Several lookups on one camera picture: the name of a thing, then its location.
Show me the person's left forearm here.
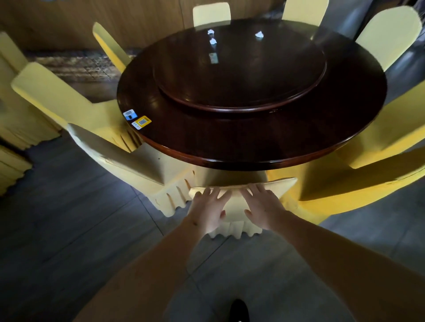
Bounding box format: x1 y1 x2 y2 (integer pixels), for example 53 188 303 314
72 216 214 322

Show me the person's black shoe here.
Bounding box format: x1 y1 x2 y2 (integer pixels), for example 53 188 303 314
229 299 250 322

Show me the person's right forearm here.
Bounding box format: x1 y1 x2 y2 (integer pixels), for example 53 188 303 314
265 211 425 322

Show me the person's left hand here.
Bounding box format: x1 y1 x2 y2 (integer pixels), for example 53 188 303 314
186 187 232 235

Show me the round wooden turntable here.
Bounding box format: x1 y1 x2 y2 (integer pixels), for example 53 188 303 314
152 19 328 114

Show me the person's right hand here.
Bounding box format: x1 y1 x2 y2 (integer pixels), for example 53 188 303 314
240 183 290 231

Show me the round dark wooden table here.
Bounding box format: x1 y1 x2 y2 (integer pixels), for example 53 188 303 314
116 18 388 172

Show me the yellow square sticker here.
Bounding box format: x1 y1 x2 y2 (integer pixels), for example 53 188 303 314
131 115 153 130

